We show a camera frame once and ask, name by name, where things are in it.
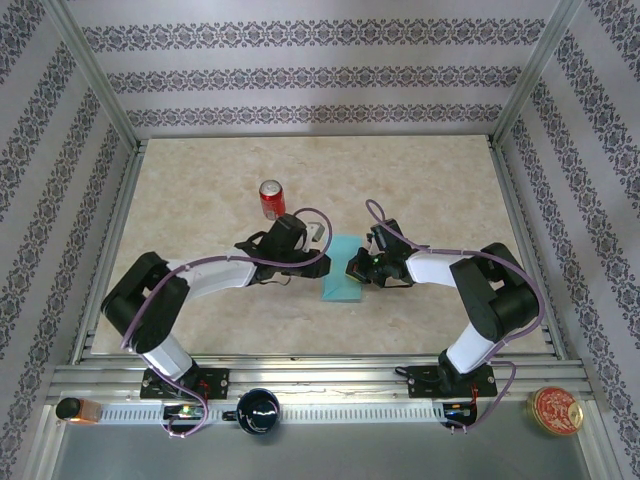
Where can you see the teal paper sheet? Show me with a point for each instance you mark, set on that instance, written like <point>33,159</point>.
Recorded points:
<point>340,290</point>

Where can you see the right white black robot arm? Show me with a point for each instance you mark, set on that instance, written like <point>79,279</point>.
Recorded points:
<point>435,267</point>

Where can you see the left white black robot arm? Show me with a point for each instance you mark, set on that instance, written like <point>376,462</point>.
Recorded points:
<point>220,277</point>

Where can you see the red cola can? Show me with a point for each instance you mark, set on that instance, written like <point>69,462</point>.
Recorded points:
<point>272,200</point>

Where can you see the small controller circuit board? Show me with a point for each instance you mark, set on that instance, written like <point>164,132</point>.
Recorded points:
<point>182,412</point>
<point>460,410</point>

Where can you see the dark blue cup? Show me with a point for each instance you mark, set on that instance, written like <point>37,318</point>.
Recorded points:
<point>257,412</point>

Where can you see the grey metal shelf plate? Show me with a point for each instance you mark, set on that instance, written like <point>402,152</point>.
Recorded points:
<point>350,455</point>

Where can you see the round red gold tin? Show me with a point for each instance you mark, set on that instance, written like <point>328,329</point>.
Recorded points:
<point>554,411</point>

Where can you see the orange bottle with black cap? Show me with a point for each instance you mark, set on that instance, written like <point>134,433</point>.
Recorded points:
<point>75,410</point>

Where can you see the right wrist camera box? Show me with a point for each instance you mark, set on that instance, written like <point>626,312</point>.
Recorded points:
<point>372,239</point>

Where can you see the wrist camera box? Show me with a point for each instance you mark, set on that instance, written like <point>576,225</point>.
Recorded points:
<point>315,231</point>
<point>372,239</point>

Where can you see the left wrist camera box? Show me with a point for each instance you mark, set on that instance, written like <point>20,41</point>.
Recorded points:
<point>315,231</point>

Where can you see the wide aluminium base rail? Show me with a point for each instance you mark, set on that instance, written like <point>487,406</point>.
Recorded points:
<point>325,380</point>

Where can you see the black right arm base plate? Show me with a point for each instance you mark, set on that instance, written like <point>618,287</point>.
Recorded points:
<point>422,382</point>

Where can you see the aluminium side rail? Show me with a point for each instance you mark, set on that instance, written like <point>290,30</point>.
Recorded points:
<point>520,225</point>
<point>116,225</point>

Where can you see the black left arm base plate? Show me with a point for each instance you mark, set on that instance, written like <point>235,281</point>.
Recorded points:
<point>215,382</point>

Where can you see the aluminium frame post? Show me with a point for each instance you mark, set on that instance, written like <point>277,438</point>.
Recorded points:
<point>92,72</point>
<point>536,70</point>

